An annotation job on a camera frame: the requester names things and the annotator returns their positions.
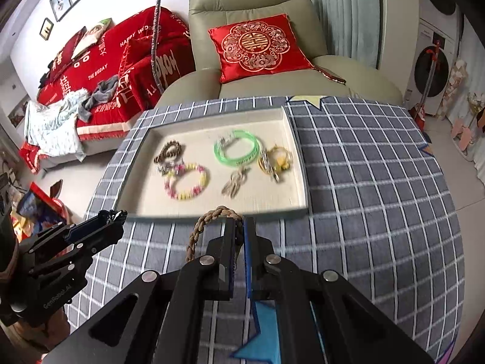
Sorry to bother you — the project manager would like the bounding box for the pink standing decoration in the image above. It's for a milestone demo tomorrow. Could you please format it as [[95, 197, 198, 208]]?
[[451, 117, 474, 156]]

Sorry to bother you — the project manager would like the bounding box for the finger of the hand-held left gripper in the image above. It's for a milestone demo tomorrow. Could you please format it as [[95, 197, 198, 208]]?
[[29, 225, 125, 274], [62, 209, 129, 245]]

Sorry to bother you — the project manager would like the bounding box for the brown braided rope bracelet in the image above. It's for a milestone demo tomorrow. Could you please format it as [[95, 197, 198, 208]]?
[[186, 205, 245, 264]]

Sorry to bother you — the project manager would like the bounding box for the red embroidered cushion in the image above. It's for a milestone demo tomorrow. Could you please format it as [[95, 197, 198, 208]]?
[[208, 13, 315, 84]]

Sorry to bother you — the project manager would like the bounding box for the pink yellow beaded bracelet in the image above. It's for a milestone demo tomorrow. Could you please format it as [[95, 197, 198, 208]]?
[[164, 162, 208, 201]]

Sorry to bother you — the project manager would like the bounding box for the green jade bangle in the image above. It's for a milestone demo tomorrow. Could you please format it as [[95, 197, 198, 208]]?
[[213, 129, 262, 167]]

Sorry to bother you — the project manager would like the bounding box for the red mop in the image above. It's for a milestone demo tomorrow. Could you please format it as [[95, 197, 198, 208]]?
[[413, 43, 443, 130]]

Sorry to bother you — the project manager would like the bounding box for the white jewelry tray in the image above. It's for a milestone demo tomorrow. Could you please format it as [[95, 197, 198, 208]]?
[[114, 106, 309, 221]]

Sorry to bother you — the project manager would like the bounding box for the pale blue curtain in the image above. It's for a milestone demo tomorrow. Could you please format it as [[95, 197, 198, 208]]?
[[307, 0, 381, 71]]

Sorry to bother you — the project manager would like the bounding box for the light grey sofa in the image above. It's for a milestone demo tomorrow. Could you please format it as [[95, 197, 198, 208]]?
[[38, 129, 129, 171]]

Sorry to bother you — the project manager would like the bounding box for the yellow gold bracelet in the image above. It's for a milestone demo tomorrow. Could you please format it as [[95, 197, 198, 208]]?
[[258, 146, 294, 183]]

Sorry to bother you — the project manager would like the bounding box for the white washing machine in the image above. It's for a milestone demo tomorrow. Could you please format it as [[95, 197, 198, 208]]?
[[403, 19, 461, 122]]

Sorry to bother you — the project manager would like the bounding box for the purple star patch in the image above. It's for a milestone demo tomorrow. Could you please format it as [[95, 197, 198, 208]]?
[[436, 341, 457, 364]]

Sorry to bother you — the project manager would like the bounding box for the pale metal chain bracelet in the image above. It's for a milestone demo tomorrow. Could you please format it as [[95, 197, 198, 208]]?
[[221, 166, 251, 200]]

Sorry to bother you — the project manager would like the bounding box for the yellow star patch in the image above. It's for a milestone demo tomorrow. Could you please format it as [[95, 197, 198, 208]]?
[[286, 96, 326, 110]]

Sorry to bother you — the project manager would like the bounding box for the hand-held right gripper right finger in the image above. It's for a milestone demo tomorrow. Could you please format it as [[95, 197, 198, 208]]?
[[243, 216, 434, 364]]

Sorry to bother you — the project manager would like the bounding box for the red gift bag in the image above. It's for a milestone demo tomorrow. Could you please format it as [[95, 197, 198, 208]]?
[[11, 182, 69, 243]]

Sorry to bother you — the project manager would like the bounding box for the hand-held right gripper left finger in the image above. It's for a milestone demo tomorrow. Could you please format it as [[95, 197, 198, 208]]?
[[49, 216, 237, 364]]

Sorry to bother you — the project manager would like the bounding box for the large blue star patch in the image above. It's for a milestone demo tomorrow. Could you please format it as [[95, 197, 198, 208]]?
[[231, 299, 330, 364]]

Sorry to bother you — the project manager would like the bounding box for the brown beaded bracelet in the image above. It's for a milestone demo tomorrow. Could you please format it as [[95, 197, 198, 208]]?
[[153, 140, 188, 167]]

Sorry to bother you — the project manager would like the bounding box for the grey cloth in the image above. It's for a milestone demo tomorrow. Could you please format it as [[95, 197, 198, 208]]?
[[78, 76, 120, 122]]

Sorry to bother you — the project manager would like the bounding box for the portrait print pillow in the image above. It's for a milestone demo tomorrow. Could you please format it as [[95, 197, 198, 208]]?
[[72, 18, 113, 59]]

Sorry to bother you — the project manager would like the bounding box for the light blue cloth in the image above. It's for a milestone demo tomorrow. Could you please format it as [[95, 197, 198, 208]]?
[[25, 89, 89, 162]]

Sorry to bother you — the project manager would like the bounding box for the red blanket sofa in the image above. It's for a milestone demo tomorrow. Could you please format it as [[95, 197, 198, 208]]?
[[36, 5, 196, 137]]

